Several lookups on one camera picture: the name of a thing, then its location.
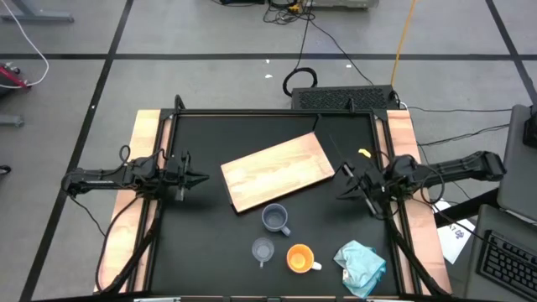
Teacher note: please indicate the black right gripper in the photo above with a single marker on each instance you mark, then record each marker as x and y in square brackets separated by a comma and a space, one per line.
[371, 182]

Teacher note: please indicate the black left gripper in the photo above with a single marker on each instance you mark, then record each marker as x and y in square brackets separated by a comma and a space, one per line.
[174, 174]

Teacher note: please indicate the grey mug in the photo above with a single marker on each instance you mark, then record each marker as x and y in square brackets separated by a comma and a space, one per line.
[274, 218]

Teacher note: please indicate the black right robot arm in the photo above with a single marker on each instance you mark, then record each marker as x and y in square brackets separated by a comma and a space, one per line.
[457, 170]

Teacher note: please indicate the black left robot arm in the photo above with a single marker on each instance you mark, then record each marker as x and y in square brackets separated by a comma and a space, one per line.
[96, 181]

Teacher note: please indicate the yellow tag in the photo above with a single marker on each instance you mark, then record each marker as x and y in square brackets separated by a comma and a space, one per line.
[364, 152]

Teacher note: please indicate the wooden cutting board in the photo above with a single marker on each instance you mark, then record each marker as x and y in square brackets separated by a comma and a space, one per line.
[277, 172]

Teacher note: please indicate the light blue cloth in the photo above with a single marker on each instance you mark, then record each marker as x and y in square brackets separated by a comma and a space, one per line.
[361, 268]

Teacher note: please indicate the black perforated computer case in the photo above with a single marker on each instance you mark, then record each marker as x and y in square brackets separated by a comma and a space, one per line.
[340, 98]

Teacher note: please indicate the white paper sheet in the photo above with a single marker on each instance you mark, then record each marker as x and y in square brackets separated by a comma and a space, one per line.
[455, 239]

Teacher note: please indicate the black desk leg bar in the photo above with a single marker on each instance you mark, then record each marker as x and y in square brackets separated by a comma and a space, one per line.
[465, 209]

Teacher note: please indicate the grey desk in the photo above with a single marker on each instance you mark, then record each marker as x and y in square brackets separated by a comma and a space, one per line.
[476, 260]

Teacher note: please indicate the grey side table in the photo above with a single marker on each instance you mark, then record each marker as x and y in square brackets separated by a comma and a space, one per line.
[514, 176]

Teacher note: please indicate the black keyboard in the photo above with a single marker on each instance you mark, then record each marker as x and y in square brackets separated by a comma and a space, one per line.
[507, 264]

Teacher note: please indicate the grey power strip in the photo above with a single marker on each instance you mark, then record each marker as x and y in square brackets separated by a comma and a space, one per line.
[344, 3]

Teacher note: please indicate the black desktop device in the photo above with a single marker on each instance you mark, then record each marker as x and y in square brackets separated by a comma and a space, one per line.
[530, 130]

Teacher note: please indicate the small black floor object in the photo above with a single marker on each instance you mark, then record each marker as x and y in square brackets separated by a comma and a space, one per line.
[5, 170]

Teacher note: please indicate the grey desk foot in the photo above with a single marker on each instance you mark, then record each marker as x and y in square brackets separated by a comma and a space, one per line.
[42, 18]
[10, 121]

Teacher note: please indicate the red device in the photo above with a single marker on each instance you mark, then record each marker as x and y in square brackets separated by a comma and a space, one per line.
[10, 77]

